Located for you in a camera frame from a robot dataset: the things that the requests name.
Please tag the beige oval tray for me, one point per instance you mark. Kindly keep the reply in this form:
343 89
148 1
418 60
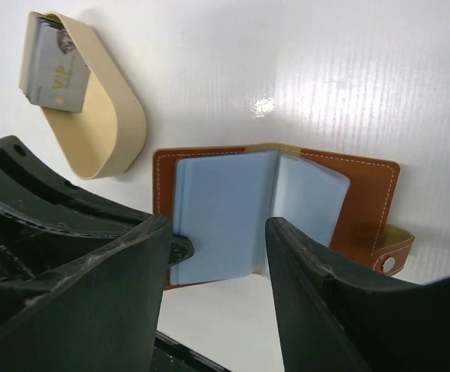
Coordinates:
108 134

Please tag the brown leather card holder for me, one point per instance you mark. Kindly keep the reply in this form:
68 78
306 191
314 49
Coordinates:
220 198

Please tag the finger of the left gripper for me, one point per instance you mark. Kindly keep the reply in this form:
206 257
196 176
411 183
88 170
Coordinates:
27 170
178 250

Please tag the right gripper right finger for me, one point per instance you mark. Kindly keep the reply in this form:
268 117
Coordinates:
336 315

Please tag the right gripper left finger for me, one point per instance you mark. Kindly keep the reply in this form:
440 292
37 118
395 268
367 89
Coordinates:
96 313

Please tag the silver credit card stack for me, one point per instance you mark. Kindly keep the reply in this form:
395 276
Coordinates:
54 74

